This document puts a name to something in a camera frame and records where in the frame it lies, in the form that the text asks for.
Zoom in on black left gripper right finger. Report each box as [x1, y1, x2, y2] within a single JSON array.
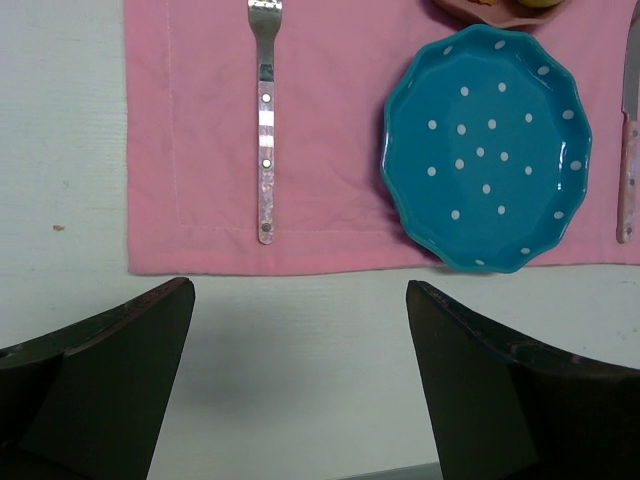
[[406, 281, 639, 479]]

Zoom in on fork with pink handle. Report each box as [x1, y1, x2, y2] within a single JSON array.
[[247, 0, 283, 245]]

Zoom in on pink cloth placemat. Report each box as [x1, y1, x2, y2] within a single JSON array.
[[123, 0, 640, 277]]

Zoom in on pink scalloped plate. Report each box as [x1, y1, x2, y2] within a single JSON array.
[[434, 0, 570, 29]]

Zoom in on knife with pink handle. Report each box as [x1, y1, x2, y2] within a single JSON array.
[[616, 5, 639, 244]]

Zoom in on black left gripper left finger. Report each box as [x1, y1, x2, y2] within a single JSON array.
[[1, 277, 195, 479]]

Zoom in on blue polka dot plate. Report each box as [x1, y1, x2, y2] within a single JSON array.
[[381, 25, 592, 273]]

